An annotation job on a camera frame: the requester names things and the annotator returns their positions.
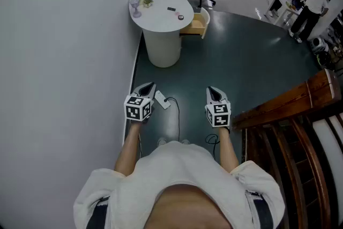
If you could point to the large wooden drawer white front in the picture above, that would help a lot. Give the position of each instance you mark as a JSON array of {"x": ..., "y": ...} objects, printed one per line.
[{"x": 197, "y": 24}]

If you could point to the white side table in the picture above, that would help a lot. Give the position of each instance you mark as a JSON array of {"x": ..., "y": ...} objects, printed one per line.
[{"x": 281, "y": 6}]

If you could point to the white round robot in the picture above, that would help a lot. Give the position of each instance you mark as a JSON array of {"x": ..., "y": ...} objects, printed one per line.
[{"x": 319, "y": 45}]

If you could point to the person's right forearm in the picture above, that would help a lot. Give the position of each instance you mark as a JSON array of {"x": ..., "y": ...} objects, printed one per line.
[{"x": 227, "y": 150}]

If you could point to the person's shoe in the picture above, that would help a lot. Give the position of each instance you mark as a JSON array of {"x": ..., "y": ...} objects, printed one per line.
[
  {"x": 185, "y": 141},
  {"x": 161, "y": 141}
]

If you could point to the person's right shoe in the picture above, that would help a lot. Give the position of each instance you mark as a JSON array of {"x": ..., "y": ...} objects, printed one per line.
[{"x": 185, "y": 141}]

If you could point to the black rectangular plastic block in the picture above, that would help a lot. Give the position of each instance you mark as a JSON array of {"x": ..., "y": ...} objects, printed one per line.
[{"x": 171, "y": 8}]

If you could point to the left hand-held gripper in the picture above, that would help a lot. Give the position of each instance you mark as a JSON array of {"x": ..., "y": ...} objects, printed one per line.
[{"x": 134, "y": 111}]

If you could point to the person's left forearm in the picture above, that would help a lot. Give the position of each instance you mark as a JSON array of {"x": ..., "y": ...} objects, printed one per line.
[{"x": 130, "y": 147}]

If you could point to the small pale succulent plant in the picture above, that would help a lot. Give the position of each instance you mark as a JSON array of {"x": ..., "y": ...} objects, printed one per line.
[{"x": 148, "y": 2}]

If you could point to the brown wooden chair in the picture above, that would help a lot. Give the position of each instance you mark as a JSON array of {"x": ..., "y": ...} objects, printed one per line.
[{"x": 284, "y": 115}]

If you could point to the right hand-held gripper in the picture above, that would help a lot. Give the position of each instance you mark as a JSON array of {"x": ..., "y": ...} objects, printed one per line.
[{"x": 219, "y": 115}]

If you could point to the person's left shoe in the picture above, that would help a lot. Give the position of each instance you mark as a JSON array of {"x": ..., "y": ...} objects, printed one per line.
[{"x": 161, "y": 141}]

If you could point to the white power strip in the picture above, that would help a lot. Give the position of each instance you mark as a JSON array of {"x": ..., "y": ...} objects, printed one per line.
[{"x": 162, "y": 99}]

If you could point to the person's white shirt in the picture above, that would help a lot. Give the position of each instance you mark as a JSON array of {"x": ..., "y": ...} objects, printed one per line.
[{"x": 177, "y": 169}]

